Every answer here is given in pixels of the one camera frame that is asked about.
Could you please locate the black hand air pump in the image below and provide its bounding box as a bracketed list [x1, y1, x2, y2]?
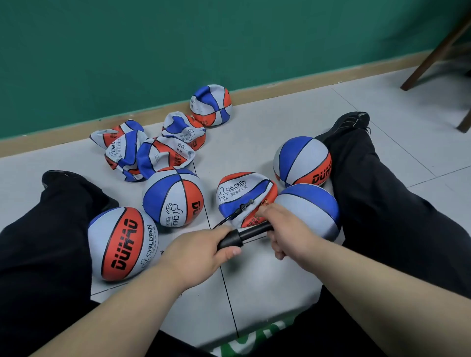
[217, 221, 275, 251]

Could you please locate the person's trouser leg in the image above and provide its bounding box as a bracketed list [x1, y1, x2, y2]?
[0, 177, 218, 357]
[254, 127, 471, 357]

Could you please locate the person's right forearm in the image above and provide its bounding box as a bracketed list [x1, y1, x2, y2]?
[294, 237, 471, 357]

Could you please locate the green white printed mat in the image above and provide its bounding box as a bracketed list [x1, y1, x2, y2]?
[210, 311, 306, 357]

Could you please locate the person's black left shoe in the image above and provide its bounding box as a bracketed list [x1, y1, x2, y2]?
[41, 169, 92, 190]

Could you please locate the wooden baseboard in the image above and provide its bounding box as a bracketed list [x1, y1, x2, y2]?
[0, 41, 471, 159]

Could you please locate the inflated red white blue basketball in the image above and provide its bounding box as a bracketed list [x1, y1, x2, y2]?
[273, 136, 333, 188]
[88, 207, 160, 282]
[274, 183, 341, 242]
[142, 167, 205, 228]

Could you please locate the black pump hose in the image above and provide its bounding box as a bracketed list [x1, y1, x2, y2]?
[212, 199, 255, 230]

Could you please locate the person's right trouser leg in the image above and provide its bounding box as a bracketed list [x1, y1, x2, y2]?
[254, 127, 471, 357]

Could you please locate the person's right hand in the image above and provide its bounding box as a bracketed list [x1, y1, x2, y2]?
[256, 204, 321, 263]

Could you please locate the person's left trouser leg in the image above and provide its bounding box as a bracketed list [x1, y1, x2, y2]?
[0, 177, 218, 357]

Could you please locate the person's left forearm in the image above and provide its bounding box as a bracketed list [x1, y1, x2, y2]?
[31, 257, 184, 357]

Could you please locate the person's black right shoe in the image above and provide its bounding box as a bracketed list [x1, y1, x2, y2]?
[315, 111, 371, 144]

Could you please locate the person's black shoe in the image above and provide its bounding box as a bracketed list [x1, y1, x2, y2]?
[315, 111, 371, 144]
[41, 169, 92, 190]

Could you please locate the deflated red white blue basketball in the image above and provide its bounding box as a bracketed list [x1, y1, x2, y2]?
[161, 111, 207, 151]
[105, 130, 148, 183]
[89, 119, 145, 150]
[136, 136, 196, 180]
[189, 84, 233, 128]

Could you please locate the person's left hand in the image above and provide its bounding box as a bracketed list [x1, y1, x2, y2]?
[159, 225, 242, 293]

